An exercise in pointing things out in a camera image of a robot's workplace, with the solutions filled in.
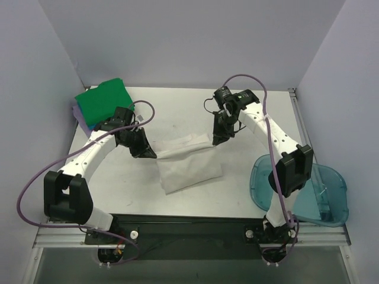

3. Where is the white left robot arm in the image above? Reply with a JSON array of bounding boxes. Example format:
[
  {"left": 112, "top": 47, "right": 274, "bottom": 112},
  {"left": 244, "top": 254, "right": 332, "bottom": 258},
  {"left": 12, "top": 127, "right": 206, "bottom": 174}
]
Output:
[{"left": 44, "top": 107, "right": 157, "bottom": 244}]

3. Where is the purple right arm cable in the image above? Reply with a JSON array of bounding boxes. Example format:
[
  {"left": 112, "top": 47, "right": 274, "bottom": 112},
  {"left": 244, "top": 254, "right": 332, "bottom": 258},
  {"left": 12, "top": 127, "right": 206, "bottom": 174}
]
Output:
[{"left": 220, "top": 73, "right": 298, "bottom": 266}]

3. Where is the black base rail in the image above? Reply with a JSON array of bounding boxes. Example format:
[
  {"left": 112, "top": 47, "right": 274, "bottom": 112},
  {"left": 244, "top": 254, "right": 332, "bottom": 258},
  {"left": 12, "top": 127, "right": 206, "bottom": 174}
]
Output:
[{"left": 85, "top": 214, "right": 298, "bottom": 264}]

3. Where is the white t-shirt red print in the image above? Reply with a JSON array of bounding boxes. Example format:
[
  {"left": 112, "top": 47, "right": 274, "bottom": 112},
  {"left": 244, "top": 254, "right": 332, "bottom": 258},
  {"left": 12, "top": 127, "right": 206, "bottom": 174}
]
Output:
[{"left": 152, "top": 134, "right": 223, "bottom": 195}]

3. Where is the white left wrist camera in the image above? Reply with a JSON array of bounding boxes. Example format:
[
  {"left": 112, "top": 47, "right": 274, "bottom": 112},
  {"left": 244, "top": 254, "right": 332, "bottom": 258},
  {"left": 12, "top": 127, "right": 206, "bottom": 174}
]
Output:
[{"left": 136, "top": 115, "right": 144, "bottom": 122}]

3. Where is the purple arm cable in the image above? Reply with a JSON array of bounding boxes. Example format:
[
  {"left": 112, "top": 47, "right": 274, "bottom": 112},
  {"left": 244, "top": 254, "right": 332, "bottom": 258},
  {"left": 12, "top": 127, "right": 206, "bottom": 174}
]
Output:
[
  {"left": 17, "top": 100, "right": 156, "bottom": 266},
  {"left": 220, "top": 73, "right": 298, "bottom": 266}
]

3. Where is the teal plastic bin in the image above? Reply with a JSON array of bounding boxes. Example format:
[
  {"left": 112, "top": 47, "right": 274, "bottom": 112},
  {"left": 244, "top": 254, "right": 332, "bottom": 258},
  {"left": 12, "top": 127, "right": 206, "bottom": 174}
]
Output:
[{"left": 249, "top": 154, "right": 349, "bottom": 227}]

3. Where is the aluminium frame rail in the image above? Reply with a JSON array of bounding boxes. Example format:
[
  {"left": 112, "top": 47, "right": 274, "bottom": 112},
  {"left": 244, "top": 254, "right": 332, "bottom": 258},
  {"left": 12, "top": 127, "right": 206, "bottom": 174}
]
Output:
[{"left": 40, "top": 85, "right": 352, "bottom": 283}]

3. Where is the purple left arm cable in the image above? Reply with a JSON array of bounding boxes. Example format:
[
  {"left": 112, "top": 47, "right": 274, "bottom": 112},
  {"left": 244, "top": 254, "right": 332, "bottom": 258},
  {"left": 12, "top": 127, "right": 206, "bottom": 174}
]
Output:
[{"left": 17, "top": 100, "right": 156, "bottom": 266}]

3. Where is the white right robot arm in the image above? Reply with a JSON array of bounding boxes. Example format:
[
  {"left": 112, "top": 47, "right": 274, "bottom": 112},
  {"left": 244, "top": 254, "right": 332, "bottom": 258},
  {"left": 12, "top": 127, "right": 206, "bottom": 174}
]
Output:
[{"left": 213, "top": 86, "right": 314, "bottom": 241}]

